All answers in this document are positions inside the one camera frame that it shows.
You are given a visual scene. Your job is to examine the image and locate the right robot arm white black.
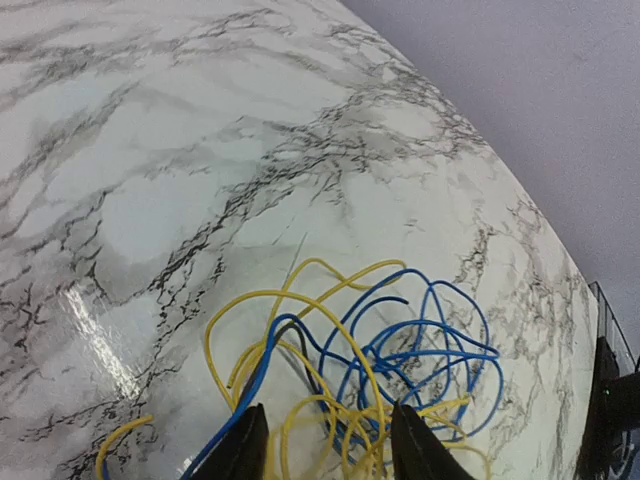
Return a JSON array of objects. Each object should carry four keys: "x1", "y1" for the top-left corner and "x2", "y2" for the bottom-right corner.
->
[{"x1": 576, "y1": 282, "x2": 639, "y2": 479}]

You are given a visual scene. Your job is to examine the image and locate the yellow cable in pile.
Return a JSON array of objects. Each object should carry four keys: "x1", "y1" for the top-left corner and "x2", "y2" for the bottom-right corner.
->
[{"x1": 94, "y1": 257, "x2": 494, "y2": 480}]

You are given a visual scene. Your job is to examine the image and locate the blue cable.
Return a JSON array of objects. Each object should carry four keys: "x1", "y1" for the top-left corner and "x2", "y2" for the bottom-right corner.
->
[{"x1": 177, "y1": 268, "x2": 501, "y2": 480}]

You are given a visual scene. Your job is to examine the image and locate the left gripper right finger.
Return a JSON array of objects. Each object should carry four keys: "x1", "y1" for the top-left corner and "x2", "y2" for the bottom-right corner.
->
[{"x1": 390, "y1": 402, "x2": 473, "y2": 480}]

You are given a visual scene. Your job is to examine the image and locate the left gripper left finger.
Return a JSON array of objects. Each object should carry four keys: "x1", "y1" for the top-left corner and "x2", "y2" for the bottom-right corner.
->
[{"x1": 192, "y1": 403, "x2": 269, "y2": 480}]

